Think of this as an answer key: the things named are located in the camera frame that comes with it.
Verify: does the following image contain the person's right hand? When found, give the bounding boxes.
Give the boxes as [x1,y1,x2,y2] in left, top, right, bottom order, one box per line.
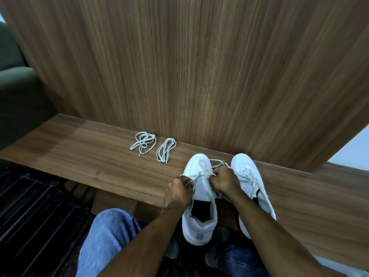
[207,165,244,201]

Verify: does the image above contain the person's left hand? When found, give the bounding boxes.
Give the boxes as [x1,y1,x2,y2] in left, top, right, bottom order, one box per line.
[164,176,194,211]

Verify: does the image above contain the white shoelace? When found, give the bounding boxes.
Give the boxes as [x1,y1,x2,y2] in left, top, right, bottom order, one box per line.
[179,159,232,188]
[129,131,157,157]
[242,167,270,200]
[156,138,177,164]

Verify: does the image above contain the person's left forearm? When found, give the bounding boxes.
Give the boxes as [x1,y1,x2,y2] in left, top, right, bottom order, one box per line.
[98,206,188,277]

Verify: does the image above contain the person's right forearm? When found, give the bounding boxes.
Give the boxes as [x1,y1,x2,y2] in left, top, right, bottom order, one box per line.
[230,190,335,277]

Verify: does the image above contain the white sneaker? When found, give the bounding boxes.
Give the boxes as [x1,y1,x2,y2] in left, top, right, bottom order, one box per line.
[230,153,277,240]
[182,153,219,246]

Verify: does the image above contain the loose white shoelace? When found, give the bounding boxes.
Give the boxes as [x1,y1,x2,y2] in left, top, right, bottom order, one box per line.
[156,138,177,164]
[129,131,157,157]

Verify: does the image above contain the blue jeans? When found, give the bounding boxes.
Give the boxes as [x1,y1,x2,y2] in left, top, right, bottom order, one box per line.
[76,208,269,277]

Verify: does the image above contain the black metal rack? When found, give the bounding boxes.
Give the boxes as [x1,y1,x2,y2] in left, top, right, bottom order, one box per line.
[0,166,96,277]

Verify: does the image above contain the grey sofa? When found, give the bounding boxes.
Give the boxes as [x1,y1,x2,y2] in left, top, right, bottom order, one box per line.
[0,21,58,150]

